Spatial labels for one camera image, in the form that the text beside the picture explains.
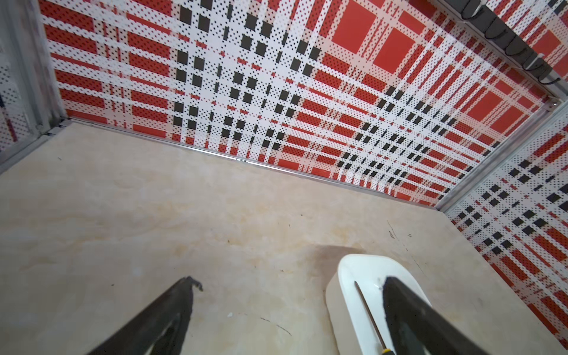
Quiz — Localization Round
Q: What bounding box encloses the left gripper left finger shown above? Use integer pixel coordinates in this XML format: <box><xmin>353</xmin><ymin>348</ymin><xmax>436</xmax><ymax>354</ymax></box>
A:
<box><xmin>90</xmin><ymin>276</ymin><xmax>204</xmax><ymax>354</ymax></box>

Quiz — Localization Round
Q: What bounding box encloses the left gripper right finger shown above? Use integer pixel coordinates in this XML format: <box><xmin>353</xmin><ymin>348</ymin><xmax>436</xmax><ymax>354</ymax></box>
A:
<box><xmin>383</xmin><ymin>277</ymin><xmax>486</xmax><ymax>355</ymax></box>

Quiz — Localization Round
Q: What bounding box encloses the black yellow handled screwdriver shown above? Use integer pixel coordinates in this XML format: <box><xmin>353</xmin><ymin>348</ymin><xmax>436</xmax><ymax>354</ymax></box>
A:
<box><xmin>354</xmin><ymin>281</ymin><xmax>395</xmax><ymax>355</ymax></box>

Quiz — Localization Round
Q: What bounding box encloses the white rectangular plastic bin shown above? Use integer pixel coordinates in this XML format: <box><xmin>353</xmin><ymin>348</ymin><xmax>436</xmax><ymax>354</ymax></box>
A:
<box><xmin>325</xmin><ymin>254</ymin><xmax>430</xmax><ymax>354</ymax></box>

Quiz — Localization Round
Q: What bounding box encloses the black wall hook rail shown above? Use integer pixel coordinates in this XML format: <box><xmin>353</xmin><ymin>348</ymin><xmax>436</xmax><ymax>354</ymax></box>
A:
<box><xmin>441</xmin><ymin>1</ymin><xmax>563</xmax><ymax>87</ymax></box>

